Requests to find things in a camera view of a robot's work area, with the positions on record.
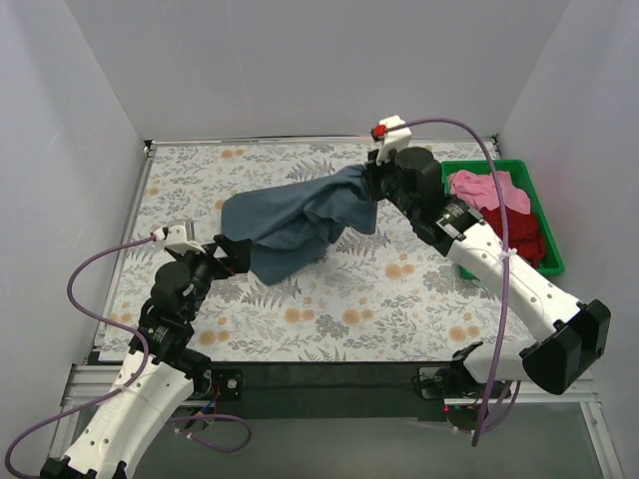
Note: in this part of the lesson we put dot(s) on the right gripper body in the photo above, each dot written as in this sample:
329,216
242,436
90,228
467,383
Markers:
375,180

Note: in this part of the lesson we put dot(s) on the blue grey t shirt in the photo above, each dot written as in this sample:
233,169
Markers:
292,226

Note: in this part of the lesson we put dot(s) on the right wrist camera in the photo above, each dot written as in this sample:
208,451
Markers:
391,134

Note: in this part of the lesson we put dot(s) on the red t shirt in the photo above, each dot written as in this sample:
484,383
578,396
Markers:
525,235

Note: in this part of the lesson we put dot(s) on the aluminium frame rail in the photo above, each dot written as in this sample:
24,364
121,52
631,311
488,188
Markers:
278,390

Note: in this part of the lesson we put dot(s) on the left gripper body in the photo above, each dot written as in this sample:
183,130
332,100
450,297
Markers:
215,261

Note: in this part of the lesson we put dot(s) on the green plastic bin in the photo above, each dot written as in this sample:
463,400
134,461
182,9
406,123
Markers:
552,264

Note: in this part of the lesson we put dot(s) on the pink t shirt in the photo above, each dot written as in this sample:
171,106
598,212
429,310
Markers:
479,191

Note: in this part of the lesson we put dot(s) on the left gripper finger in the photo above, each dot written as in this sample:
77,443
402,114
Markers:
237,253
209,249

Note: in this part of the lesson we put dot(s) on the floral table mat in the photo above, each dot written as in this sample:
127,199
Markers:
380,297

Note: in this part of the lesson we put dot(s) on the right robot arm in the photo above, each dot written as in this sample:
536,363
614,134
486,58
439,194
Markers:
567,335

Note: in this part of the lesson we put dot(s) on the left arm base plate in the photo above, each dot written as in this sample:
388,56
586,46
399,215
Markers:
219,384

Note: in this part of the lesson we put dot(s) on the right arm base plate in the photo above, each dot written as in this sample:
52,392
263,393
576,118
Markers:
445,382

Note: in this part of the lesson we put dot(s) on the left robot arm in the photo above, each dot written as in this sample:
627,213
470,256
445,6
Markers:
160,371

